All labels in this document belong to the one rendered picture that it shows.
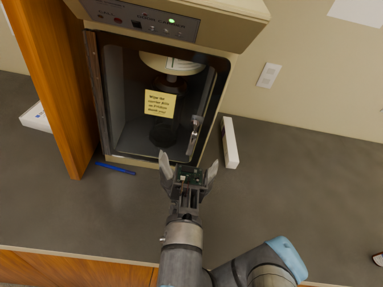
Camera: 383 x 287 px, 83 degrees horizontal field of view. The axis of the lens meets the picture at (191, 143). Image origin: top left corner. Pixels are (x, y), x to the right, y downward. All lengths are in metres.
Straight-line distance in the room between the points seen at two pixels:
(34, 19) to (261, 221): 0.77
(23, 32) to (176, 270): 0.47
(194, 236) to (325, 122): 1.04
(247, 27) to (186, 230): 0.35
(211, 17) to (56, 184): 0.65
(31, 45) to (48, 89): 0.09
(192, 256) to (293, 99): 0.92
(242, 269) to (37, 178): 0.65
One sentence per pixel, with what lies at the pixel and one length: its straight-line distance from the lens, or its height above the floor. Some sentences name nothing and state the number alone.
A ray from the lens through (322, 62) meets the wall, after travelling 1.10.
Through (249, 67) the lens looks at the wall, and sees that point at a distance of 1.02.
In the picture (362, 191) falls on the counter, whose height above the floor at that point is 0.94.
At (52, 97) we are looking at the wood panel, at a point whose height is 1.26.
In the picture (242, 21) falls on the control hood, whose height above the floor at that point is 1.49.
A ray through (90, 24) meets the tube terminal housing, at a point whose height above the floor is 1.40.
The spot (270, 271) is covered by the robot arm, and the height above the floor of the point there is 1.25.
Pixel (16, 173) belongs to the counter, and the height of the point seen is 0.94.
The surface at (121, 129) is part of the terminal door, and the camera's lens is 0.66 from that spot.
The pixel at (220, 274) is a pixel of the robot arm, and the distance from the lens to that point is 0.47.
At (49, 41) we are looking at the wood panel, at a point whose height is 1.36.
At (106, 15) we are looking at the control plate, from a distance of 0.45.
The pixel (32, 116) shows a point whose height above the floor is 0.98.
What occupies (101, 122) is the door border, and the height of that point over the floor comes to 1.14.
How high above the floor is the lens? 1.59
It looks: 46 degrees down
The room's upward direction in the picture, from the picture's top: 16 degrees clockwise
